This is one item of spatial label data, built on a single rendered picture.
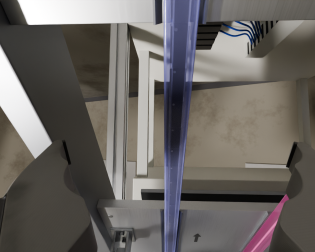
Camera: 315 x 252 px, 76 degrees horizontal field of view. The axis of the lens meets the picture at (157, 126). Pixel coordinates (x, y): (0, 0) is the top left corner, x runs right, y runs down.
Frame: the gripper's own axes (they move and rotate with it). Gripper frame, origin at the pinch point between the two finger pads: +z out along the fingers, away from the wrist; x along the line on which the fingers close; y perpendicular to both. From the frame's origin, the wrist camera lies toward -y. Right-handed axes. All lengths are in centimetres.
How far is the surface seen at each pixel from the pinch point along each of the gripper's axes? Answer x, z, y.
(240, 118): 100, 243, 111
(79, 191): -8.0, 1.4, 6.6
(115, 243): -6.6, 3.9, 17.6
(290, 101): 154, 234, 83
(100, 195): -8.0, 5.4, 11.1
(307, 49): 41, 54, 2
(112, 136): -12.7, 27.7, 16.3
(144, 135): -7.0, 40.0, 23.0
